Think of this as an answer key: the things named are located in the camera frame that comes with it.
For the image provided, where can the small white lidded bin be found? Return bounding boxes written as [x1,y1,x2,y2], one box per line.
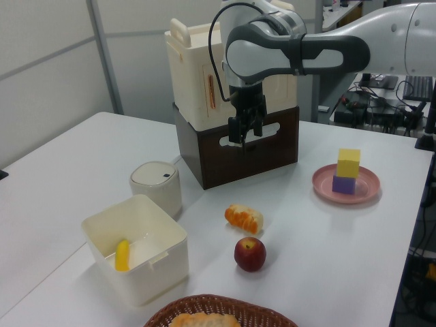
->
[129,161,183,219]

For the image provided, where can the cream toy box with handles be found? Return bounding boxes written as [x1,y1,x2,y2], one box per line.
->
[164,18,296,132]

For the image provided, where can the cream open plastic container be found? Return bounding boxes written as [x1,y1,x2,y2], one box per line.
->
[80,193,189,307]

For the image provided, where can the purple cube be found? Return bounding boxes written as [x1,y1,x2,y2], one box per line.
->
[331,174,357,196]

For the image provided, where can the yellow cube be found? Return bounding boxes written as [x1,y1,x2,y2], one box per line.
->
[336,148,361,178]

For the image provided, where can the white background desk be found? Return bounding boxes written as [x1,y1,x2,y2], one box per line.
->
[322,0,364,30]

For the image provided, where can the red toy apple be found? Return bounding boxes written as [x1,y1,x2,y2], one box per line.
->
[233,237,267,273]

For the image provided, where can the black electronics box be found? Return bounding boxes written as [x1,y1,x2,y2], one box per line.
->
[333,90,371,126]

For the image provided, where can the yellow toy banana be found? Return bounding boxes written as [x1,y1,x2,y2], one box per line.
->
[114,239,131,273]

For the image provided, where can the black keyboard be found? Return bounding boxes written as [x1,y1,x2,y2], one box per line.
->
[403,75,433,102]

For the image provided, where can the black clamp pole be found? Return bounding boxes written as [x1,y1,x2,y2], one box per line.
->
[414,98,436,151]

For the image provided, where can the peeled orange tangerine toy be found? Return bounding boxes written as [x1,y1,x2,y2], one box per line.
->
[224,204,265,236]

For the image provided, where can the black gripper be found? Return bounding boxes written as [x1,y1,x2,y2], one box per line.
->
[227,82,268,144]

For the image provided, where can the tangle of black cables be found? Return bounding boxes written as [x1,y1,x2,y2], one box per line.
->
[369,98,425,137]

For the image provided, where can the brown wicker basket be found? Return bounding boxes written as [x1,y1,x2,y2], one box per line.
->
[142,294,299,327]

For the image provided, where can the toy bread slice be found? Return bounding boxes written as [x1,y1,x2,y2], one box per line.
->
[169,313,240,327]

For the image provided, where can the dark brown drawer box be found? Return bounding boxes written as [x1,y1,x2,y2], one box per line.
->
[172,102,300,191]

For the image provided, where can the black monitor stand base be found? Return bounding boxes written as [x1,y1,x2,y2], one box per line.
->
[357,73,399,90]

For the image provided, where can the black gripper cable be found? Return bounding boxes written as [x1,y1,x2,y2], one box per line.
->
[208,3,273,102]

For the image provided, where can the pink plate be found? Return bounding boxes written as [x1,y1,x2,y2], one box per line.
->
[312,163,381,204]

